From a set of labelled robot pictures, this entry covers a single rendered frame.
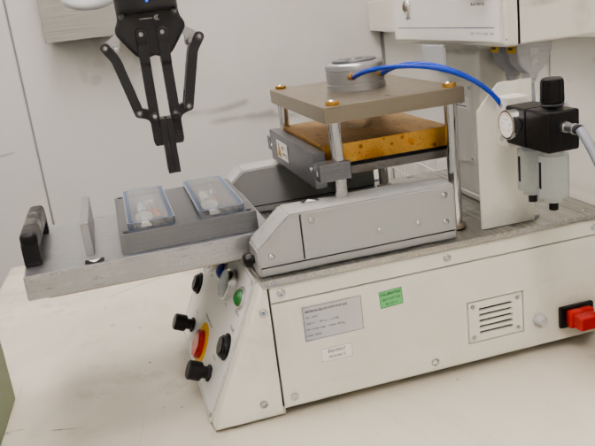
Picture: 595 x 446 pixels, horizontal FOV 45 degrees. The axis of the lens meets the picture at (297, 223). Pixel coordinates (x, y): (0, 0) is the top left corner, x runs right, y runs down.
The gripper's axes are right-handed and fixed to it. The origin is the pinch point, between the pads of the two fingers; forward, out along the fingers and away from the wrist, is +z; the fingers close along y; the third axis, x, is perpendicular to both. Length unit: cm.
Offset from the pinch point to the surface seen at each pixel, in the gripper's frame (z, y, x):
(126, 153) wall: 25, 8, -153
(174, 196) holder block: 8.0, 0.3, -4.6
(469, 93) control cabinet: -0.6, -41.5, 1.1
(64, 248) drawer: 10.5, 15.2, 2.3
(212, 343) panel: 26.4, -0.8, 4.7
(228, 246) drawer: 11.6, -4.3, 10.6
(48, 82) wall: -1, 27, -153
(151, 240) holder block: 9.3, 4.5, 9.8
